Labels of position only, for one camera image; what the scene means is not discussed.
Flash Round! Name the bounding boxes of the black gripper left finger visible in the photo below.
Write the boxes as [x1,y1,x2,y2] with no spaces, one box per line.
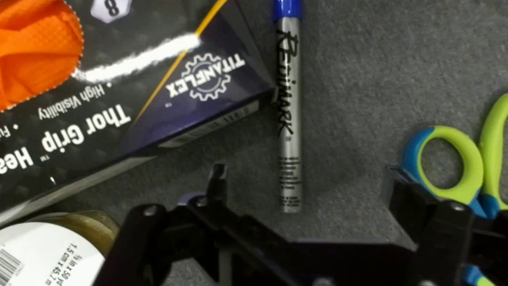
[93,163,315,286]

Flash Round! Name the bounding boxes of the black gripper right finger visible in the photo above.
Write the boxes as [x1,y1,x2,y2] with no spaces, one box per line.
[386,165,477,286]

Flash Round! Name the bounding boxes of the blue cap silver marker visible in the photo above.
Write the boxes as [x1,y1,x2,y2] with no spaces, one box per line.
[271,0,307,214]

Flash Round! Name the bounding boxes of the grey tablecloth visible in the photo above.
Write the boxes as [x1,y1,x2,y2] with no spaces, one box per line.
[0,0,508,286]

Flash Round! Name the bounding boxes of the small green blue scissors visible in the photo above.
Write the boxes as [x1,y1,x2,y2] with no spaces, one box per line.
[402,92,508,286]

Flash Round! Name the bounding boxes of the white spool gold ribbon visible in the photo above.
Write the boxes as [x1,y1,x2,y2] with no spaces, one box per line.
[0,209,121,286]

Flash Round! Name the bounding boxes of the black nitrile glove box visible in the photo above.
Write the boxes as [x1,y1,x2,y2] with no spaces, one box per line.
[0,0,278,227]

